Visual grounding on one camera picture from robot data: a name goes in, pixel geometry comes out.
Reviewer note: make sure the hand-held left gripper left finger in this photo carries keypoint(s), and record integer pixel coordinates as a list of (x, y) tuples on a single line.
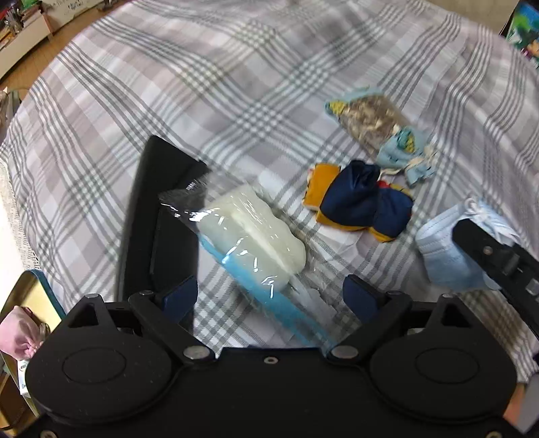
[(181, 299)]

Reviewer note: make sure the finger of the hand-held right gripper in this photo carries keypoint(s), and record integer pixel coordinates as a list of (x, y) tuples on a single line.
[(488, 252)]

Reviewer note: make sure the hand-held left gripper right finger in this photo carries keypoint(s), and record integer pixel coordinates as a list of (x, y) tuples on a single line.
[(358, 297)]

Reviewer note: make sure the blue face mask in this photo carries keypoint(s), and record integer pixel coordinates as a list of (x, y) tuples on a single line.
[(438, 248)]

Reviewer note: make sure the navy and orange cloth pouch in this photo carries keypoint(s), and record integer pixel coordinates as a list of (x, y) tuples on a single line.
[(353, 198)]

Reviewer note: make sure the clear plastic bag white contents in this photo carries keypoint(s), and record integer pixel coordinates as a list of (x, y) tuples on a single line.
[(252, 227)]

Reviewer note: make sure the gold tin tray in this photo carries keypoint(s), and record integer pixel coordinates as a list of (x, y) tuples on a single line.
[(25, 295)]

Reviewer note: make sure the pink cloth pouch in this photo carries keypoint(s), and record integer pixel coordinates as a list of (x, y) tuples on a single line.
[(17, 332)]

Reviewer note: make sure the light blue herb pouch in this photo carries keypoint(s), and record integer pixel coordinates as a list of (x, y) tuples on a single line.
[(370, 118)]

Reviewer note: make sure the black triangular case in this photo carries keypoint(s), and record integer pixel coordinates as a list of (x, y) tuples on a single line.
[(139, 219)]

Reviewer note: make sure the white lace trim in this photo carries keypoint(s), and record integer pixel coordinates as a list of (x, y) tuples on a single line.
[(17, 219)]

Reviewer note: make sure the grey plaid blanket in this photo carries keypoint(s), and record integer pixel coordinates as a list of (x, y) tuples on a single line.
[(252, 84)]

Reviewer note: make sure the white cabinet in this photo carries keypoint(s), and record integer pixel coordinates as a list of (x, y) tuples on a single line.
[(25, 46)]

